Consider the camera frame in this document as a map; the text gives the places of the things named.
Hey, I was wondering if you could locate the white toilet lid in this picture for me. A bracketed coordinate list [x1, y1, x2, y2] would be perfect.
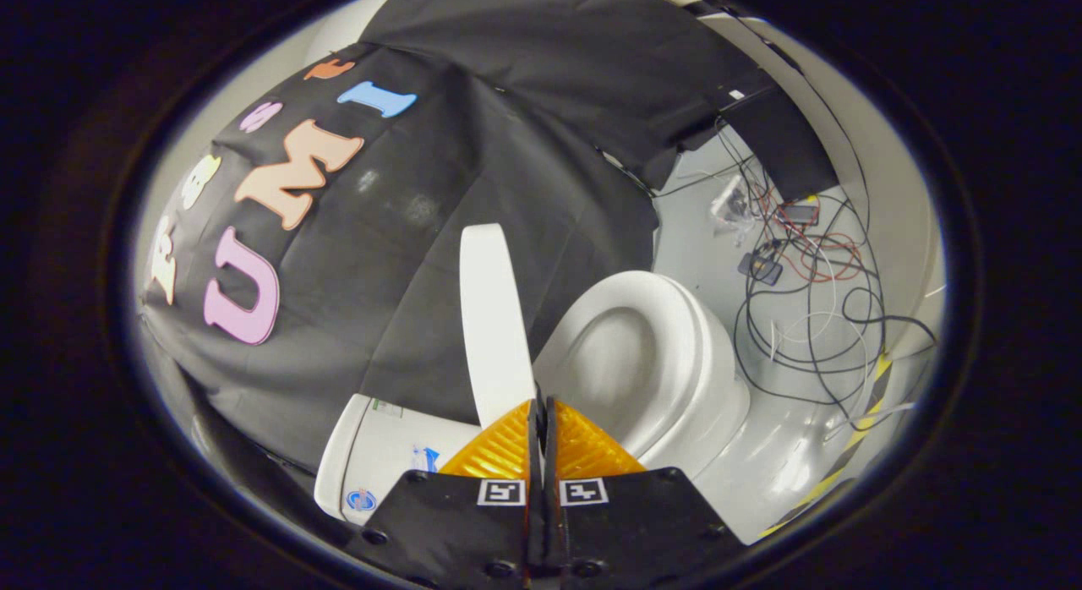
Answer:
[459, 224, 538, 430]

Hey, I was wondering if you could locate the yellow black floor tape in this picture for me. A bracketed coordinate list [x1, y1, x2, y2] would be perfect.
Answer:
[759, 352, 899, 538]

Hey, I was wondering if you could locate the dark grey power adapter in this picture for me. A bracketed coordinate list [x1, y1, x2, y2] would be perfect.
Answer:
[738, 252, 784, 287]

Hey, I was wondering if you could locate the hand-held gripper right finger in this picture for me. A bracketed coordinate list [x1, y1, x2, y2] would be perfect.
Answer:
[543, 396, 749, 590]

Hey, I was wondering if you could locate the white toilet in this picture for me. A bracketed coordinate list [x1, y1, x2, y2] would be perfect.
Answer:
[314, 270, 751, 527]

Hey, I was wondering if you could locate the tangle of cables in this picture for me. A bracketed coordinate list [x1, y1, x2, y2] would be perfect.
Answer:
[659, 121, 939, 432]

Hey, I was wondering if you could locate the white toilet seat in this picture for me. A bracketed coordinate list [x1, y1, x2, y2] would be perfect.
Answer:
[533, 270, 738, 466]

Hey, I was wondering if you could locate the black box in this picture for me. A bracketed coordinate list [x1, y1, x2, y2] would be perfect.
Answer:
[723, 87, 839, 202]

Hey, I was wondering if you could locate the black backdrop cloth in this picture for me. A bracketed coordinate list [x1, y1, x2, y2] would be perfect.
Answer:
[139, 0, 779, 523]

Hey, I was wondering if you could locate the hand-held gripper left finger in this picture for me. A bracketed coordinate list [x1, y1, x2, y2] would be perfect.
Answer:
[347, 398, 543, 590]

